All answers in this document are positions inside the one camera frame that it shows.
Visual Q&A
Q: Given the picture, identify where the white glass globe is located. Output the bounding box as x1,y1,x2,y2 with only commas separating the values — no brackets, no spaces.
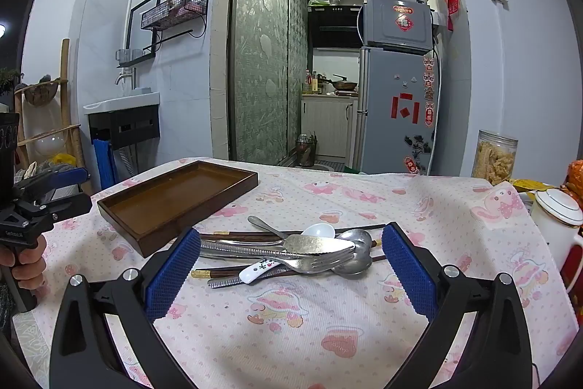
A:
35,134,64,156

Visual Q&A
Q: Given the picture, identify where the metal spatula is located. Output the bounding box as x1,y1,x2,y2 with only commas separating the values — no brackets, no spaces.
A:
199,234,357,261

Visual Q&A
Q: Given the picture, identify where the black wire waste bin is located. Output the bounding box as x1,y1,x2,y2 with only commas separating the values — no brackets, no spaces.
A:
296,134,317,167

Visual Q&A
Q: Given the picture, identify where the white mug with lid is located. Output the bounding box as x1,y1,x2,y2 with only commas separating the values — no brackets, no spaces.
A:
528,188,583,294

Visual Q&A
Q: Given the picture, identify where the white ceramic spoon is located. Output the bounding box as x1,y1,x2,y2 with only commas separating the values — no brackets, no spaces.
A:
240,223,339,284

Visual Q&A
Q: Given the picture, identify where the small black wall shelf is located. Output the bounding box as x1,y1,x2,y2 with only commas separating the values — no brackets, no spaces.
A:
116,52,158,68

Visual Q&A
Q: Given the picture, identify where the white kitchen cabinet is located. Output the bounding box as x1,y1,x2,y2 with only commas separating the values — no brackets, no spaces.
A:
301,93,358,157

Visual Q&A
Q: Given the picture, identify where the potted plant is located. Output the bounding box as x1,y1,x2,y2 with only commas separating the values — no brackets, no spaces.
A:
0,67,23,102

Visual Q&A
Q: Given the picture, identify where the metal faucet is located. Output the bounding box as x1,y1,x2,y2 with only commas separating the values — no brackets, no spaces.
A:
114,69,137,91

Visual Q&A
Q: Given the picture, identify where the orange snack bag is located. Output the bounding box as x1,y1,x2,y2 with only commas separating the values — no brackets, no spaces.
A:
567,160,583,189

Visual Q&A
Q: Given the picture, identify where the row of condiment bottles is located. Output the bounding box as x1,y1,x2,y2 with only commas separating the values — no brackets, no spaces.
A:
304,70,324,93

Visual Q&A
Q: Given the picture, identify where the black range hood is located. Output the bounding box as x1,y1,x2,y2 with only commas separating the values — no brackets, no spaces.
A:
307,5,363,49

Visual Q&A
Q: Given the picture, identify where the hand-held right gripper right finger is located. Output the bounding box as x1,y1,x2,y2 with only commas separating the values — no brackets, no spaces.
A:
382,222,533,389

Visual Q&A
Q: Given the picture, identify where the woven basket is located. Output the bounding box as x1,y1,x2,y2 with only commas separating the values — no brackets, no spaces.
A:
23,74,60,105

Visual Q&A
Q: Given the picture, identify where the black framed mirror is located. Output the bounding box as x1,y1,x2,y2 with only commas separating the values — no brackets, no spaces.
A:
126,0,162,52

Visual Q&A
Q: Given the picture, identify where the person's left hand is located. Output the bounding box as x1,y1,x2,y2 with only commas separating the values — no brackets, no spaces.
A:
0,236,48,291

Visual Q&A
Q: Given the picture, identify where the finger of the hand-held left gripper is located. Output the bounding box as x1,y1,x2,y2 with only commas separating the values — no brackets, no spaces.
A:
13,191,94,231
13,167,92,202

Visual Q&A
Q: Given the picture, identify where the frosted glass sliding door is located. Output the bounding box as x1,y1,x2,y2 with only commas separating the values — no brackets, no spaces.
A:
230,0,310,166

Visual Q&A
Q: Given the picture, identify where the yellow packet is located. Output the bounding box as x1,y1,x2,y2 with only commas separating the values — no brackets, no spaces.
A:
510,178,554,191

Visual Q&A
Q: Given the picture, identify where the metal fork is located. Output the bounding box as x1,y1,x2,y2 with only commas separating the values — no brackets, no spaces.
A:
207,249,357,289

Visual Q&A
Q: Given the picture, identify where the grey refrigerator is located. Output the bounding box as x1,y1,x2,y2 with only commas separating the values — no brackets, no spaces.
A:
355,0,440,175

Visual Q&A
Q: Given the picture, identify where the black wire wall shelf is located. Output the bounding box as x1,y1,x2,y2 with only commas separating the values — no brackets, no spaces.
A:
140,0,209,48

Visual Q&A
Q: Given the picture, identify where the brown wooden tray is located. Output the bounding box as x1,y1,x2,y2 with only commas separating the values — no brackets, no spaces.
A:
97,160,259,258

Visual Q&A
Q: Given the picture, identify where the metal spoon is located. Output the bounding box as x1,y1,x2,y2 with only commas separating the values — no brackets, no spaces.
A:
247,215,372,277

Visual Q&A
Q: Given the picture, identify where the grey drain hose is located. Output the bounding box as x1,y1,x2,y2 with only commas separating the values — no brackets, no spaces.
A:
119,147,137,178

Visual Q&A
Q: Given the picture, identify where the clear plastic snack jar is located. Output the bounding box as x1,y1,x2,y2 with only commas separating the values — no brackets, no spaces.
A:
471,129,519,184

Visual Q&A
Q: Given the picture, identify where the white sink basin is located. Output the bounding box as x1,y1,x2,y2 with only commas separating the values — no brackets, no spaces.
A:
83,90,161,116

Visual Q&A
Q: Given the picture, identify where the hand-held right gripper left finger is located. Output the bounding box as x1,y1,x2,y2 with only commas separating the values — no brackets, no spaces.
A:
49,227,203,389

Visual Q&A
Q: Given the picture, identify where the blue towel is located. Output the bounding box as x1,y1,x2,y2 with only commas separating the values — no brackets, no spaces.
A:
93,138,120,189

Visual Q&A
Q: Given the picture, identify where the bamboo ladder shelf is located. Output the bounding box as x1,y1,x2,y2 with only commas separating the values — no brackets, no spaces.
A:
13,38,85,194

